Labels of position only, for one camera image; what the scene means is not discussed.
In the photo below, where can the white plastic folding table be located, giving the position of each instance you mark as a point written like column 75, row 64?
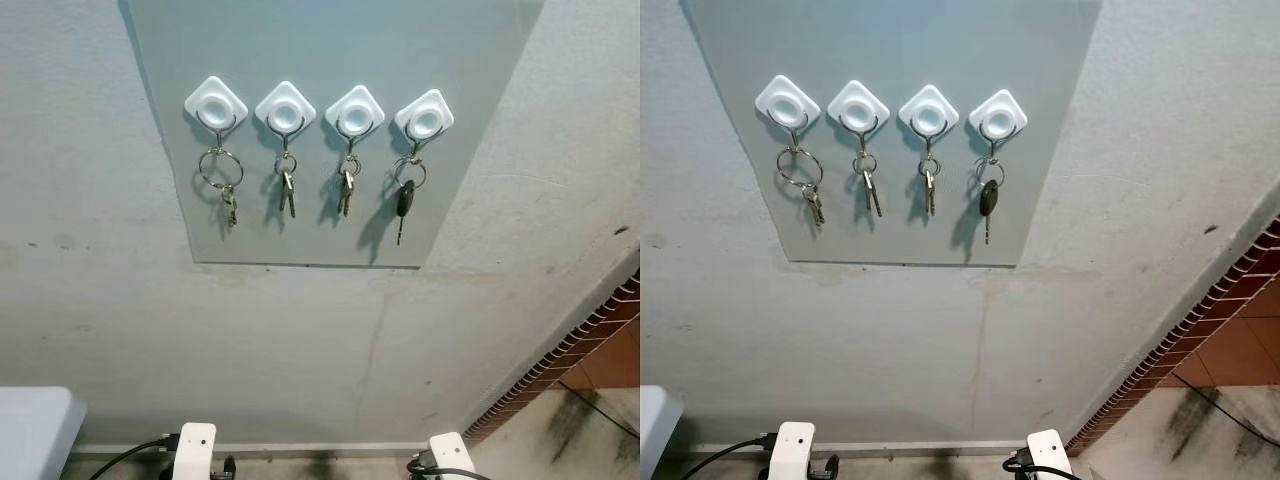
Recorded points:
column 35, row 430
column 658, row 430

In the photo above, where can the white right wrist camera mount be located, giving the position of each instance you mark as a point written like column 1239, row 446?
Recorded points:
column 452, row 458
column 1050, row 455

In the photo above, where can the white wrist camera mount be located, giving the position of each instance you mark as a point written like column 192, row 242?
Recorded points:
column 792, row 450
column 452, row 458
column 194, row 450
column 1050, row 455

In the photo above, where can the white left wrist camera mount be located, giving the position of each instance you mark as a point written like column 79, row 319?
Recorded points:
column 792, row 450
column 194, row 450

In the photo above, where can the white diamond wall hook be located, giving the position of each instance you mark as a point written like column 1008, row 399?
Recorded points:
column 928, row 112
column 998, row 118
column 424, row 118
column 787, row 101
column 858, row 106
column 285, row 108
column 215, row 103
column 355, row 112

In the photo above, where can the grey wall board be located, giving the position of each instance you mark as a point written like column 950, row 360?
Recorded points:
column 900, row 40
column 330, row 40

